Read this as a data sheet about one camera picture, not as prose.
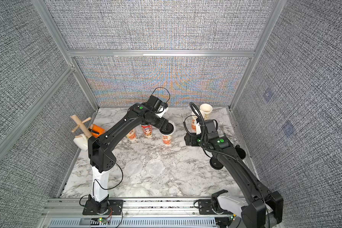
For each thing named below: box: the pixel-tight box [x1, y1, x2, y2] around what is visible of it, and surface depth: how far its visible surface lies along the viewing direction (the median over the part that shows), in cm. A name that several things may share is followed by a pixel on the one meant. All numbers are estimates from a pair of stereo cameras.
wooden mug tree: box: [70, 114, 93, 138], surface depth 81 cm
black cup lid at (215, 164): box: [209, 157, 224, 171], surface depth 90 cm
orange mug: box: [90, 123, 106, 139], surface depth 95 cm
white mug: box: [73, 133, 89, 152], surface depth 89 cm
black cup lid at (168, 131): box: [159, 122, 174, 135], surface depth 85 cm
